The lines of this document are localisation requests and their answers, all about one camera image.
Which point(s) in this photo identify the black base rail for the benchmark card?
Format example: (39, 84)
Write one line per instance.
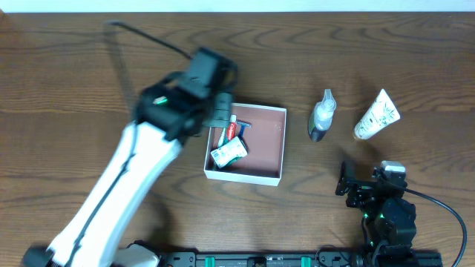
(317, 259)

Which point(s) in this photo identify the blue disposable razor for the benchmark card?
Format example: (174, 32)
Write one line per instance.
(243, 126)

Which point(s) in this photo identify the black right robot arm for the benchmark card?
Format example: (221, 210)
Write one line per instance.
(388, 220)

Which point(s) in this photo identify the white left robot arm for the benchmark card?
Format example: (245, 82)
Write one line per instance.
(92, 237)

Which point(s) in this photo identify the Colgate toothpaste tube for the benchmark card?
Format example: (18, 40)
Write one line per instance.
(230, 132)

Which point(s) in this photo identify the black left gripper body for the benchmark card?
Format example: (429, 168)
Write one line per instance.
(221, 112)

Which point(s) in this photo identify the white box with red interior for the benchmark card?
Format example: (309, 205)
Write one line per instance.
(264, 138)

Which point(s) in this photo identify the green Dettol soap pack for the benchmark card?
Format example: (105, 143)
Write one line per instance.
(231, 151)

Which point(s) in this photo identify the clear foam pump soap bottle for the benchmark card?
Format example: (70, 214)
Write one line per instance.
(321, 117)

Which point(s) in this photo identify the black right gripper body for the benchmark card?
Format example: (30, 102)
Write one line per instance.
(356, 189)

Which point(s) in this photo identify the white Pantene tube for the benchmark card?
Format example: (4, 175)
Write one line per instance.
(380, 114)

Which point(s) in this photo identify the green toothbrush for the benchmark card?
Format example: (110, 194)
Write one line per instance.
(221, 141)

